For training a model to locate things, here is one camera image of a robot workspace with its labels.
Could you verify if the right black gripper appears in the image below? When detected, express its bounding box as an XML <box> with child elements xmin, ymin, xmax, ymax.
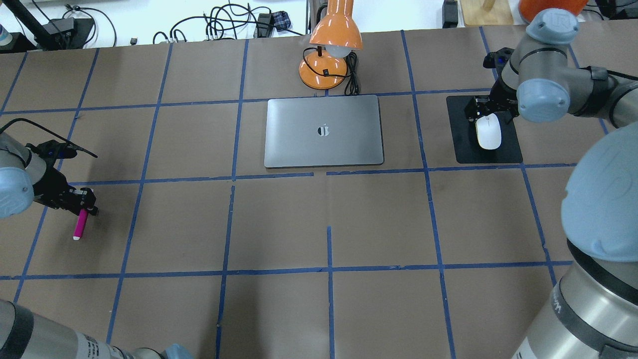
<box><xmin>465</xmin><ymin>80</ymin><xmax>519</xmax><ymax>125</ymax></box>

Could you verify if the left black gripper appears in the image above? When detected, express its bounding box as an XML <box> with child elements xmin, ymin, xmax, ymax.
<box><xmin>33</xmin><ymin>170</ymin><xmax>99</xmax><ymax>216</ymax></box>

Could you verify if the pink marker pen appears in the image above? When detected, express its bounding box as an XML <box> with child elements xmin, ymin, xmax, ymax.
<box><xmin>73</xmin><ymin>208</ymin><xmax>89</xmax><ymax>241</ymax></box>

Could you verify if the white computer mouse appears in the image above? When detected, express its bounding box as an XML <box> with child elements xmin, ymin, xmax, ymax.
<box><xmin>475</xmin><ymin>113</ymin><xmax>502</xmax><ymax>151</ymax></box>

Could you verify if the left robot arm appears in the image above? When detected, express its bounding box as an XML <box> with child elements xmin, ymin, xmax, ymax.
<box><xmin>1</xmin><ymin>134</ymin><xmax>192</xmax><ymax>359</ymax></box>

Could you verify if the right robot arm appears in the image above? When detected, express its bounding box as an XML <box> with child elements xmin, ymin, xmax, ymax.
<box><xmin>465</xmin><ymin>7</ymin><xmax>637</xmax><ymax>359</ymax></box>

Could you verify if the black mousepad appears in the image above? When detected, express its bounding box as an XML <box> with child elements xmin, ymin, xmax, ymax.
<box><xmin>446</xmin><ymin>95</ymin><xmax>523</xmax><ymax>164</ymax></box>

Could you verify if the wooden stand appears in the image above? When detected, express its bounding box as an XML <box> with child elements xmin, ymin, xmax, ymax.
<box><xmin>459</xmin><ymin>0</ymin><xmax>513</xmax><ymax>27</ymax></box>

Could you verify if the silver closed laptop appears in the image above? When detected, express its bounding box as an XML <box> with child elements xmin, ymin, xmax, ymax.
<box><xmin>264</xmin><ymin>95</ymin><xmax>385</xmax><ymax>169</ymax></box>

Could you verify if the orange desk lamp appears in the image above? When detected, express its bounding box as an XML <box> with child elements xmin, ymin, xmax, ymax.
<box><xmin>299</xmin><ymin>0</ymin><xmax>363</xmax><ymax>96</ymax></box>

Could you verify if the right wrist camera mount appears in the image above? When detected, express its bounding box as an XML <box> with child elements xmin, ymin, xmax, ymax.
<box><xmin>482</xmin><ymin>47</ymin><xmax>515</xmax><ymax>71</ymax></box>

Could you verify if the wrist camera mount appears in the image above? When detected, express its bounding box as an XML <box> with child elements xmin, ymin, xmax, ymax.
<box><xmin>0</xmin><ymin>118</ymin><xmax>98</xmax><ymax>161</ymax></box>
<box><xmin>482</xmin><ymin>47</ymin><xmax>515</xmax><ymax>71</ymax></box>

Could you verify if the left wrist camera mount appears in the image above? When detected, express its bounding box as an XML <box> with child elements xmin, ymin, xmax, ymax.
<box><xmin>0</xmin><ymin>118</ymin><xmax>98</xmax><ymax>161</ymax></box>

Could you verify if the black lamp power cable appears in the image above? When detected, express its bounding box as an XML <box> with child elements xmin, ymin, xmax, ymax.
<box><xmin>317</xmin><ymin>46</ymin><xmax>360</xmax><ymax>96</ymax></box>

